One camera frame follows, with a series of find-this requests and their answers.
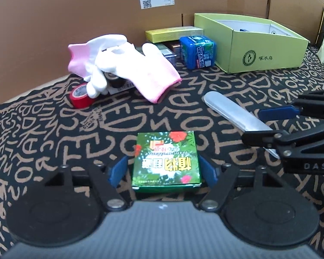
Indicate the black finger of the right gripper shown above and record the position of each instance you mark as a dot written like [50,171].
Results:
[266,138]

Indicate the dark small box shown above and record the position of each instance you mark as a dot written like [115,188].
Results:
[170,50]

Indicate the yellow-green flat box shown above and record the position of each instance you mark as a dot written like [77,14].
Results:
[172,33]

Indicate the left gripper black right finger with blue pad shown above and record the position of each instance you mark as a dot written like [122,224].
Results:
[258,206]

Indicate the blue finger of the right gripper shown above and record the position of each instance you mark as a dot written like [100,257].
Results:
[279,113]

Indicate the green cardboard storage box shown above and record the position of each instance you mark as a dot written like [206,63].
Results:
[246,43]

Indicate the green floral box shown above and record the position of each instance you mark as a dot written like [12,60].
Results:
[166,162]

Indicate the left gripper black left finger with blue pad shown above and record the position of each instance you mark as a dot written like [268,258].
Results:
[67,206]

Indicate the white flat box under gloves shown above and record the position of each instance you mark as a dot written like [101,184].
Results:
[117,84]

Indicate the white pink glove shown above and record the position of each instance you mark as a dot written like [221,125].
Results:
[150,72]
[85,58]

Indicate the red tape roll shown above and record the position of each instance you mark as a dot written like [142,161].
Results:
[79,97]

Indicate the blue plastic container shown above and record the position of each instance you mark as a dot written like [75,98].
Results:
[197,51]

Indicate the large brown cardboard box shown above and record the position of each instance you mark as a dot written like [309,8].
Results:
[35,34]

